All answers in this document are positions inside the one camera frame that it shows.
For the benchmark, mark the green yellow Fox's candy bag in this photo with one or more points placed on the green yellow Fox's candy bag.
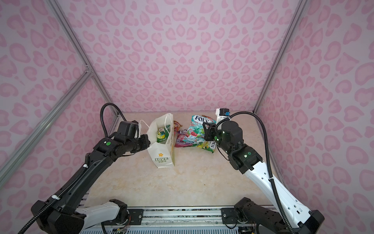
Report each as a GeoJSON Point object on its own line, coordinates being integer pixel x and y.
{"type": "Point", "coordinates": [208, 146]}

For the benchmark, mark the aluminium frame post left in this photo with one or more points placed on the aluminium frame post left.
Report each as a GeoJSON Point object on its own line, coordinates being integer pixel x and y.
{"type": "Point", "coordinates": [77, 45]}

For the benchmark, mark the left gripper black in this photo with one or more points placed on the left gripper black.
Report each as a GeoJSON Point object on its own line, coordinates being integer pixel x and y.
{"type": "Point", "coordinates": [144, 141]}

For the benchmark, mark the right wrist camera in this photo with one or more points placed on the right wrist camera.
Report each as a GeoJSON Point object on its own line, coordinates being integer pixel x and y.
{"type": "Point", "coordinates": [222, 114]}

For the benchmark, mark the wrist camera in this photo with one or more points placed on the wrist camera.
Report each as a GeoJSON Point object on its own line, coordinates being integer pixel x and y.
{"type": "Point", "coordinates": [222, 114]}
{"type": "Point", "coordinates": [138, 129]}

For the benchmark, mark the aluminium frame profile diagonal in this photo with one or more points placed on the aluminium frame profile diagonal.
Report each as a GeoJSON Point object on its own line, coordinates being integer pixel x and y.
{"type": "Point", "coordinates": [19, 155]}

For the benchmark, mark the purple berries Fox's candy bag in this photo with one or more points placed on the purple berries Fox's candy bag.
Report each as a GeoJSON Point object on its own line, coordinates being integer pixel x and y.
{"type": "Point", "coordinates": [181, 135]}

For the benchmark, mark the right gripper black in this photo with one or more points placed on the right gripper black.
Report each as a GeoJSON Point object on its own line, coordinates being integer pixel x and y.
{"type": "Point", "coordinates": [209, 132]}

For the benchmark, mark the green candy bag back side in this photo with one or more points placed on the green candy bag back side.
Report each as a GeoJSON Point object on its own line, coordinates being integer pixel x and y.
{"type": "Point", "coordinates": [167, 131]}

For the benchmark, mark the green Fox's candy bag front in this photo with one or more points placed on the green Fox's candy bag front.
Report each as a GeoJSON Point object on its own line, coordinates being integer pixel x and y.
{"type": "Point", "coordinates": [161, 136]}

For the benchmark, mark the orange Fox's fruits candy bag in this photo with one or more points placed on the orange Fox's fruits candy bag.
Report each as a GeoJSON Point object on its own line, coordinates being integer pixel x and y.
{"type": "Point", "coordinates": [176, 126]}

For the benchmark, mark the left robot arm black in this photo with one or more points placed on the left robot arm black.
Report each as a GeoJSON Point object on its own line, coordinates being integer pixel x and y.
{"type": "Point", "coordinates": [68, 197]}

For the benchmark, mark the teal mint blossom candy bag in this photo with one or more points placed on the teal mint blossom candy bag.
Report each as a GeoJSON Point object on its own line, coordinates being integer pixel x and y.
{"type": "Point", "coordinates": [195, 132]}

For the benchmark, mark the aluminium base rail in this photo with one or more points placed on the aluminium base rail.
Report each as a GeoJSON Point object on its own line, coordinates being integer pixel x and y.
{"type": "Point", "coordinates": [181, 218]}

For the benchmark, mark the white paper gift bag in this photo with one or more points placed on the white paper gift bag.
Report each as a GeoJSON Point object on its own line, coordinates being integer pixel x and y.
{"type": "Point", "coordinates": [162, 155]}

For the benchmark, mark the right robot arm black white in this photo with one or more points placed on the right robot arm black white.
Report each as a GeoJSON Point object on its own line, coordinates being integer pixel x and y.
{"type": "Point", "coordinates": [291, 216]}

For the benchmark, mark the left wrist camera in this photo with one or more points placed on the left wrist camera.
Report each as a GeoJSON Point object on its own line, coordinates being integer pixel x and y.
{"type": "Point", "coordinates": [138, 129]}

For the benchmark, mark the aluminium frame post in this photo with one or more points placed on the aluminium frame post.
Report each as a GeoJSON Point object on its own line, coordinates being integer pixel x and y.
{"type": "Point", "coordinates": [301, 8]}
{"type": "Point", "coordinates": [77, 45]}

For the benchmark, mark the aluminium frame post right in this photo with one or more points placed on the aluminium frame post right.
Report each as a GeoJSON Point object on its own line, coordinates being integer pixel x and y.
{"type": "Point", "coordinates": [301, 8]}

